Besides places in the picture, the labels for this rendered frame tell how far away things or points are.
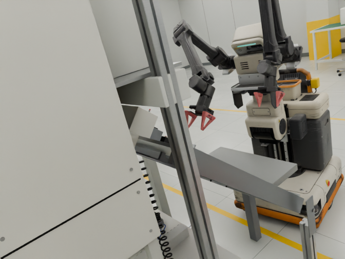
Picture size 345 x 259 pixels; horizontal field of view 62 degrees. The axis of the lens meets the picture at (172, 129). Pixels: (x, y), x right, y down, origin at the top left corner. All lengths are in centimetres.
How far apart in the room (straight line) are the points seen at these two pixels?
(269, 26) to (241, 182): 88
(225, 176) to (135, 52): 43
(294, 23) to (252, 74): 681
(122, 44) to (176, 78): 18
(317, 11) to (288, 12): 113
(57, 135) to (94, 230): 22
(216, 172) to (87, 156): 39
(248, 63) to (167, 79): 130
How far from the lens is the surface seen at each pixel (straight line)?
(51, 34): 58
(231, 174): 89
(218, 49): 187
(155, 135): 107
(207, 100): 127
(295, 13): 862
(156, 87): 64
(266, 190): 106
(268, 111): 195
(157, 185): 193
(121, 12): 77
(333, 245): 218
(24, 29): 57
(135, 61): 77
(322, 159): 229
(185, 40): 154
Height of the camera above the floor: 146
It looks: 18 degrees down
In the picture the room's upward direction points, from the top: 14 degrees counter-clockwise
